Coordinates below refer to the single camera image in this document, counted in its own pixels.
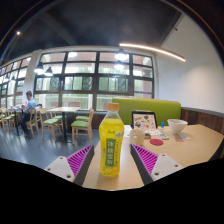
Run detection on wooden chairs with green seats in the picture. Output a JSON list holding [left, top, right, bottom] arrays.
[[0, 107, 95, 145]]

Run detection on white paper sheet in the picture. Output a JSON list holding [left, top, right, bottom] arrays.
[[123, 124, 134, 138]]

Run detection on person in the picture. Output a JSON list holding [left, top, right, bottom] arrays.
[[18, 90, 37, 136]]

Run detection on flat round red coaster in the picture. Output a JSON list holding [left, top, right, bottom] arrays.
[[149, 138, 164, 147]]

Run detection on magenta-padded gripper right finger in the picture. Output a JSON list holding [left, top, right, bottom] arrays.
[[130, 143, 185, 186]]

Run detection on white ceramic bowl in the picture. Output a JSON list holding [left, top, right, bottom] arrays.
[[166, 118, 189, 135]]

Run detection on green upholstered bench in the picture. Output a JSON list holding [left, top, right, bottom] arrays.
[[111, 96, 183, 127]]

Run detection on dark-framed window wall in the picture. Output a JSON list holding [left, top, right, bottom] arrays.
[[0, 50, 155, 111]]

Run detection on white ceramic mug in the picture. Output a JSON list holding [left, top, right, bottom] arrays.
[[129, 128, 146, 147]]

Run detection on wooden dining table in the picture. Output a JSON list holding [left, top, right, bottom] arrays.
[[46, 106, 83, 144]]

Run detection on dark-framed picture stand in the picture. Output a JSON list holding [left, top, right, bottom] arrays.
[[131, 110, 158, 132]]

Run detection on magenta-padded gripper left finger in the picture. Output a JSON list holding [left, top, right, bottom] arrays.
[[44, 144, 95, 187]]

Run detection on small white packet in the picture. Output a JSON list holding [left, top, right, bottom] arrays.
[[179, 132, 191, 141]]

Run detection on curved ceiling light strip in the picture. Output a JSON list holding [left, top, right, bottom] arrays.
[[118, 42, 187, 63]]

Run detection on hanging pendant lamps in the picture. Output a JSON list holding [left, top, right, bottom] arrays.
[[33, 48, 129, 77]]

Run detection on yellow drink bottle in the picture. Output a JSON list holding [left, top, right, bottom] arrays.
[[98, 102, 125, 178]]

